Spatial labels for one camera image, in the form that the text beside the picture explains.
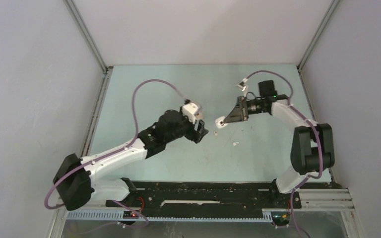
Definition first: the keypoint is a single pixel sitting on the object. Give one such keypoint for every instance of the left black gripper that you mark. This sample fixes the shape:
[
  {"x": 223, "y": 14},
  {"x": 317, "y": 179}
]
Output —
[{"x": 194, "y": 136}]

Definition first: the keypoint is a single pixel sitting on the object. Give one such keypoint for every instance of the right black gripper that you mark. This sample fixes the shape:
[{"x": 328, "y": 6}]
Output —
[{"x": 236, "y": 114}]

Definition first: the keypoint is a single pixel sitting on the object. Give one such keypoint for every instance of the white earbud charging case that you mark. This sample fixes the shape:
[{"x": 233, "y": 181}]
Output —
[{"x": 220, "y": 122}]

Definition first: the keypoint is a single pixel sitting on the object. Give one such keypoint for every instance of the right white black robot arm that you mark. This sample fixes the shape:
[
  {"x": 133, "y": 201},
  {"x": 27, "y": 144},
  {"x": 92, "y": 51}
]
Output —
[{"x": 312, "y": 144}]

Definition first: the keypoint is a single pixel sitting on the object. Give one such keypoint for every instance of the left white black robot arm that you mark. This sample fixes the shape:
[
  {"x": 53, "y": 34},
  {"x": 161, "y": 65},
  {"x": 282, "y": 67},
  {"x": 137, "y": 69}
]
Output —
[{"x": 81, "y": 180}]

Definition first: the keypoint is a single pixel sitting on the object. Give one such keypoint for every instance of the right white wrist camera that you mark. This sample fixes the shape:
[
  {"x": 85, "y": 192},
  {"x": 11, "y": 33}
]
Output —
[{"x": 242, "y": 85}]

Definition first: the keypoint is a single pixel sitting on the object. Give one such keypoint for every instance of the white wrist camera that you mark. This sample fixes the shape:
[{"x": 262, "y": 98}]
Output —
[
  {"x": 242, "y": 85},
  {"x": 192, "y": 111}
]

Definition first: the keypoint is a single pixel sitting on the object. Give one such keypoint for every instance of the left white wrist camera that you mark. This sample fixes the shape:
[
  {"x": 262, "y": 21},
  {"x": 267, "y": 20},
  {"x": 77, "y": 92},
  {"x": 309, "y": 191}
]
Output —
[{"x": 192, "y": 111}]

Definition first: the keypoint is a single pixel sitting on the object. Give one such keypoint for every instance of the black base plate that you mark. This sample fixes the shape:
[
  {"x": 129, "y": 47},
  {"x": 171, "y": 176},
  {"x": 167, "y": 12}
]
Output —
[{"x": 207, "y": 199}]

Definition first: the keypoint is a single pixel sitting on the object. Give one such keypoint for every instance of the aluminium frame rail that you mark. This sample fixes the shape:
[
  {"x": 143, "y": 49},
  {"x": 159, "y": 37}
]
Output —
[{"x": 327, "y": 200}]

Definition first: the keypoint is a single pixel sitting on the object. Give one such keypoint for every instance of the white slotted cable duct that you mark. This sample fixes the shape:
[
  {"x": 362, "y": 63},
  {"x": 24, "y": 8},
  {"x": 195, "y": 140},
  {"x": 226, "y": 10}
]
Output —
[{"x": 123, "y": 215}]

